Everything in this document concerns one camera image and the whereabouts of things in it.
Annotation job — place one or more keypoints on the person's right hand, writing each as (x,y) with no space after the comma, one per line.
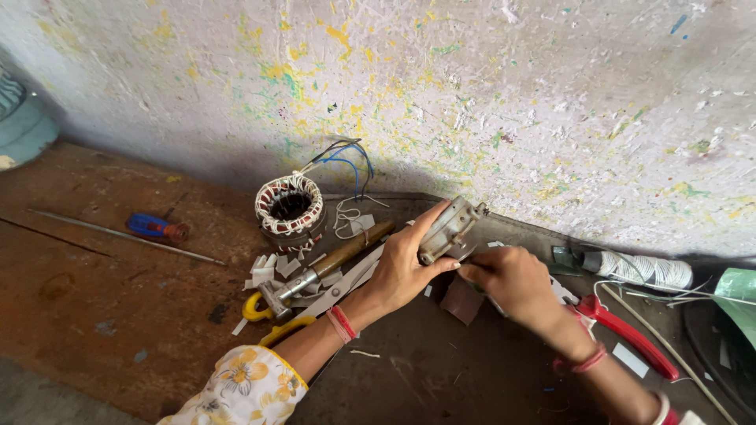
(517,283)

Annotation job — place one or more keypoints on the person's left hand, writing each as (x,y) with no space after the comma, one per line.
(397,271)

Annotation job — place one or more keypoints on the person's right fingers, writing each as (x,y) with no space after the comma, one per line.
(475,272)

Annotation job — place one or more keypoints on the grey metal motor housing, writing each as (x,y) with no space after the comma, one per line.
(449,231)

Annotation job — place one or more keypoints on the brown sandpaper piece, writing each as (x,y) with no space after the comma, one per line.
(462,302)

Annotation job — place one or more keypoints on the red thread wristband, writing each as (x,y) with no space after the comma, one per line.
(582,361)
(342,323)

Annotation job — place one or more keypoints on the spool of white thread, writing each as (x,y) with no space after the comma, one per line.
(647,271)

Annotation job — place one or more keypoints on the white paper strip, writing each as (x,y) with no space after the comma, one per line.
(630,360)

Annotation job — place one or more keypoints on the copper wound motor stator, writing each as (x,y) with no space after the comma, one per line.
(289,209)

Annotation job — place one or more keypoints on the pile of white paper scraps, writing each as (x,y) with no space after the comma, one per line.
(274,270)

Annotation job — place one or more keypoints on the thin white stick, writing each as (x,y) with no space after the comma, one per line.
(667,353)

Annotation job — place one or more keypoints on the white bangle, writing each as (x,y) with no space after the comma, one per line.
(661,408)

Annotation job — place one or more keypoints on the floral white yellow sleeve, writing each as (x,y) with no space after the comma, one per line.
(239,391)

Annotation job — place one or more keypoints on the green plastic sheet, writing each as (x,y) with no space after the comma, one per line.
(739,298)

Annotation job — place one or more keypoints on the long thin metal rod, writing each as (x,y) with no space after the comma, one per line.
(124,235)

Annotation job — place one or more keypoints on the teal motor casing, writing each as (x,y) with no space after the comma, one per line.
(20,127)

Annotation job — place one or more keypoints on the small green metal bracket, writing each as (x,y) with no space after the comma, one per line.
(564,259)

